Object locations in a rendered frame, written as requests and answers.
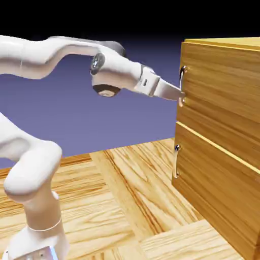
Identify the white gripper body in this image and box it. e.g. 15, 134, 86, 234
153, 78, 186, 102

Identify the curved silver door handle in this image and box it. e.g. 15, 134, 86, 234
178, 65, 188, 108
172, 144, 182, 179

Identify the wooden cabinet door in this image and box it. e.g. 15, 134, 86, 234
176, 41, 260, 171
171, 121, 260, 247

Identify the light wood cabinet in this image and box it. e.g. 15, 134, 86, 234
171, 37, 260, 260

